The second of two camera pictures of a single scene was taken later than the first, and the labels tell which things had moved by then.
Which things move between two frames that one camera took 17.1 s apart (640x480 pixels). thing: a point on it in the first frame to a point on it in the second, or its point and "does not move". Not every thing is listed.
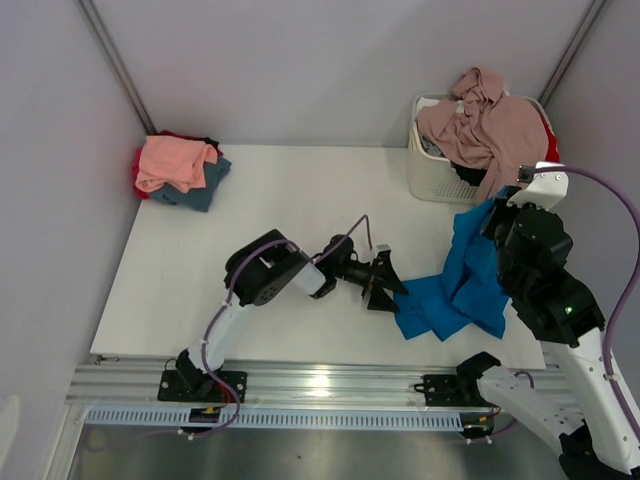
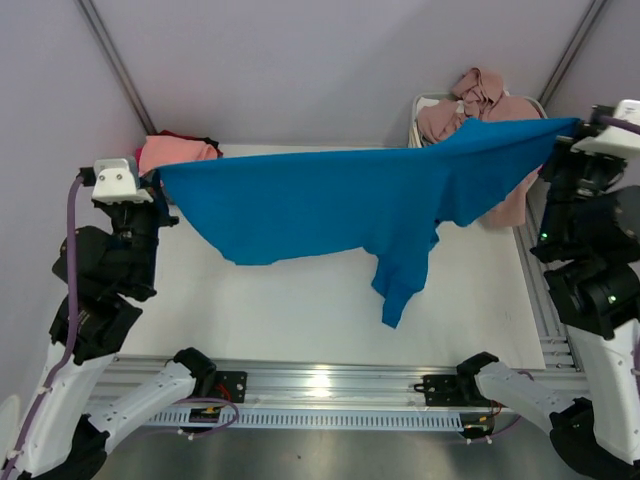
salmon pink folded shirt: (169, 160) does not move
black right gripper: (499, 209) to (564, 155)
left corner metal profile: (94, 17) does not move
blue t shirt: (469, 291) to (388, 201)
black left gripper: (385, 277) to (151, 182)
